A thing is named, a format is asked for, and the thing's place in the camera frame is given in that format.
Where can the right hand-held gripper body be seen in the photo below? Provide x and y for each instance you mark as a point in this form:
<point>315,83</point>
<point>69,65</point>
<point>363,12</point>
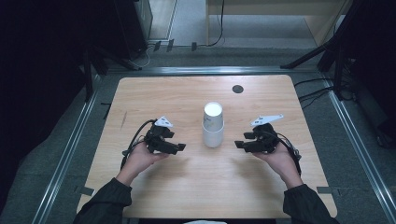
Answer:
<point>265,138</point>

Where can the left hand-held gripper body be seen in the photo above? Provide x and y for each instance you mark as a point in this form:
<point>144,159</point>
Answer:
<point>155,140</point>

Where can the person's left hand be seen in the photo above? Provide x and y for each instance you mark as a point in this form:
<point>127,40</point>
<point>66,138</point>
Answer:
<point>140,158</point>

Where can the dark cabinet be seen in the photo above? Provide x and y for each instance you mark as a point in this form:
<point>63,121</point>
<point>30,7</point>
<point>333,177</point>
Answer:
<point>132,25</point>

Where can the light wooden furniture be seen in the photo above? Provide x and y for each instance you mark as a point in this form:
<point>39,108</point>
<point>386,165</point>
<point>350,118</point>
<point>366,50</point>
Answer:
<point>280,18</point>

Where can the black tripod stand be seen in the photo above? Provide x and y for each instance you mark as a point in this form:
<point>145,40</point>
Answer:
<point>330,53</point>

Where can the metal floor rail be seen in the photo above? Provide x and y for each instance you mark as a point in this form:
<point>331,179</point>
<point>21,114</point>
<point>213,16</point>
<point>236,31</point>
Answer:
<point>211,70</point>
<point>65,155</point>
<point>361,149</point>

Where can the black round table grommet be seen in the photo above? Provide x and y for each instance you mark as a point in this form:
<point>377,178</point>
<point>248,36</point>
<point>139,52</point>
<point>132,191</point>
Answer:
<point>237,89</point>

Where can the person's right hand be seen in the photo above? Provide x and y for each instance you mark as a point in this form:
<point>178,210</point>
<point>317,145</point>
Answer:
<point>281,160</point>

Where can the stack of white paper cups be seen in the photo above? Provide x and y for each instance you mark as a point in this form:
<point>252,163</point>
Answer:
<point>213,130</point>

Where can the grey tape piece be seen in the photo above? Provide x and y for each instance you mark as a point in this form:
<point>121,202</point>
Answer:
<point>84,190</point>
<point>324,190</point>

